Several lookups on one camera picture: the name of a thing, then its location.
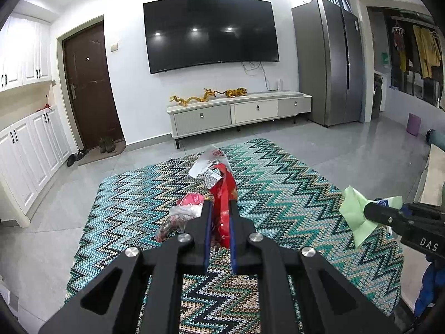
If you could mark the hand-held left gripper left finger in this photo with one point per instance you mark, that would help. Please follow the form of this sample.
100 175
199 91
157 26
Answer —
208 236

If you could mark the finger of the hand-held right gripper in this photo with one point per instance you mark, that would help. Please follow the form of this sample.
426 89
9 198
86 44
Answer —
382 215

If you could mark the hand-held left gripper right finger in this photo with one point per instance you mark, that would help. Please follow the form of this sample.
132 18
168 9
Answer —
233 250

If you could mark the white blue wrapper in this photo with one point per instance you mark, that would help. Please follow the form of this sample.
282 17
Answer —
389 201

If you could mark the green paper sheet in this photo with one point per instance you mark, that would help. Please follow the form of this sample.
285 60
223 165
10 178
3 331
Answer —
354 212

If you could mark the red gold snack packet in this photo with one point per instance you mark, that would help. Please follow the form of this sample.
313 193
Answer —
222 201

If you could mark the person's right forearm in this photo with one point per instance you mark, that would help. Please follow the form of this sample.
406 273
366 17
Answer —
431 285

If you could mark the clear plastic wrapper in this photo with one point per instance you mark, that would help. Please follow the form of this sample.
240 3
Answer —
177 219

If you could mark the red white snack packet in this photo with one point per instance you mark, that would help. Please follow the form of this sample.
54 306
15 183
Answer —
191 200

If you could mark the white foil packet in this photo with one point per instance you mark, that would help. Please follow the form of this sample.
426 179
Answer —
208 158

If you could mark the zigzag knitted blanket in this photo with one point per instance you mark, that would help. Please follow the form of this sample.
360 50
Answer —
295 198

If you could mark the teal sofa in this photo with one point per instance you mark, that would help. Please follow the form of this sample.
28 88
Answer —
430 136

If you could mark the washing machine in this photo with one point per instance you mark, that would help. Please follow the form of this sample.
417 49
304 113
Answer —
378 97

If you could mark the grey white television cabinet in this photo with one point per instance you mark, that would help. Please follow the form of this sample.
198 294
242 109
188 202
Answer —
201 114

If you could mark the brown shoe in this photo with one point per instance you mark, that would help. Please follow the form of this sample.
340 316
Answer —
110 144
103 145

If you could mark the brown door mat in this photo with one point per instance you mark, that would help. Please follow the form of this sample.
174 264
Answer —
100 156

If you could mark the golden dragon figurine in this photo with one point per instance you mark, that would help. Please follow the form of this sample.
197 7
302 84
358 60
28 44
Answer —
189 99

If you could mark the golden tiger figurine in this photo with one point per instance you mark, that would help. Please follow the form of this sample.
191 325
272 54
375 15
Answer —
236 92

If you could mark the black shoe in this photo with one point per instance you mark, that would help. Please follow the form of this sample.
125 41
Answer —
71 160
81 153

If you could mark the silver double-door fridge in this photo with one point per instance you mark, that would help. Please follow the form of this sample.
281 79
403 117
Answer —
326 66

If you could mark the white bottle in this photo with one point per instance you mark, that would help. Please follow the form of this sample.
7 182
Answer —
280 85

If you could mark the hanger with small clothes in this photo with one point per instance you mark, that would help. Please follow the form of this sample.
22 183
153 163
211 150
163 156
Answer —
399 47

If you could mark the yellow hanging garment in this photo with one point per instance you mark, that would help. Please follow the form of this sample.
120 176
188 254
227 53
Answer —
426 50

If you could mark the brown entrance door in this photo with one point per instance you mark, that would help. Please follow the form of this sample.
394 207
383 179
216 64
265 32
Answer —
90 83

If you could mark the white base cabinet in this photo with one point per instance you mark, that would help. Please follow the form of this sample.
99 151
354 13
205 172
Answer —
31 156

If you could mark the red cloth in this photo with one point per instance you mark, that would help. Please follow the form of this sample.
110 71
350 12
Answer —
45 106

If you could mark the green wall sign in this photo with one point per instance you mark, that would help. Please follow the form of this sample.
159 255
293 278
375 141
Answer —
384 58

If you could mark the black wall television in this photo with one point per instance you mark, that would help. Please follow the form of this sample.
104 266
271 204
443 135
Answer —
212 31

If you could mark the white wall cabinet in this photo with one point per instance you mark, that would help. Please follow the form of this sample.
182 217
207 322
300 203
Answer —
24 52

